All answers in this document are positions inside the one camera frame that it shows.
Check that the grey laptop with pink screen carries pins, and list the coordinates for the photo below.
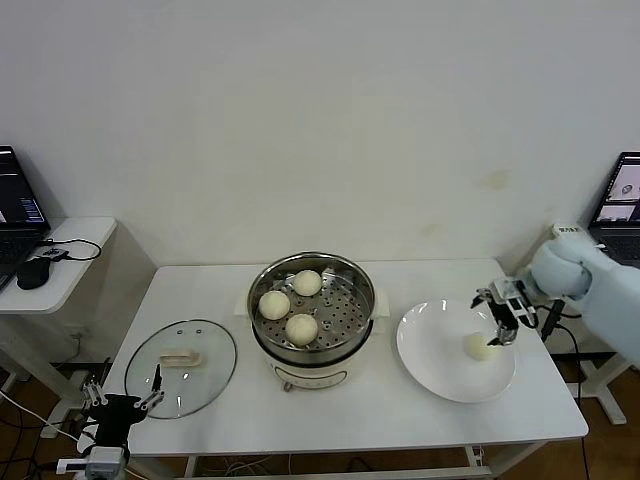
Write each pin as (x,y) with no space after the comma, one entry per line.
(620,200)

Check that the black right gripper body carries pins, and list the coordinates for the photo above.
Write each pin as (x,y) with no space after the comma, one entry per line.
(515,311)

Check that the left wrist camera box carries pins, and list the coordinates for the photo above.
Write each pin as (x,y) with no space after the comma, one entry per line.
(102,462)

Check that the white side desk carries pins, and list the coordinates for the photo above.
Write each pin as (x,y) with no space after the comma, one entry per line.
(90,230)
(614,412)

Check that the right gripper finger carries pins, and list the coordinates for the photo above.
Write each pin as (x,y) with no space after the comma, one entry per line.
(509,332)
(487,295)

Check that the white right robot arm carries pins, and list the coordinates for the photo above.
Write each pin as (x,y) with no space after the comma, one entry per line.
(600,290)

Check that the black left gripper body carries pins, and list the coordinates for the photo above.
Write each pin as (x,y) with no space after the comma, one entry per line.
(117,415)

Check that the white table leg frame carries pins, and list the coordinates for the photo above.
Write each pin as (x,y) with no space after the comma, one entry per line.
(350,473)

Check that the white steamed baozi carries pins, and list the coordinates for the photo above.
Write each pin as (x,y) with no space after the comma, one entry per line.
(306,282)
(476,346)
(274,305)
(301,329)

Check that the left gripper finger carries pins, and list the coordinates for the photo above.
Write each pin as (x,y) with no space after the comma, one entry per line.
(92,394)
(151,399)

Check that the white round plate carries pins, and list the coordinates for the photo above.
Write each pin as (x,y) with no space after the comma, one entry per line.
(450,380)

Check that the black laptop with dark screen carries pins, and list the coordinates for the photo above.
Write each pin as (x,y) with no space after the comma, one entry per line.
(17,200)

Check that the stainless steel steamer basket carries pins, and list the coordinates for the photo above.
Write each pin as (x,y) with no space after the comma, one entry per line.
(345,315)

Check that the black computer mouse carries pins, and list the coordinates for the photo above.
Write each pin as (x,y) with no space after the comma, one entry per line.
(34,274)

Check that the cream electric cooker pot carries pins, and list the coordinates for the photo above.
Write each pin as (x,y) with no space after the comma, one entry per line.
(310,372)

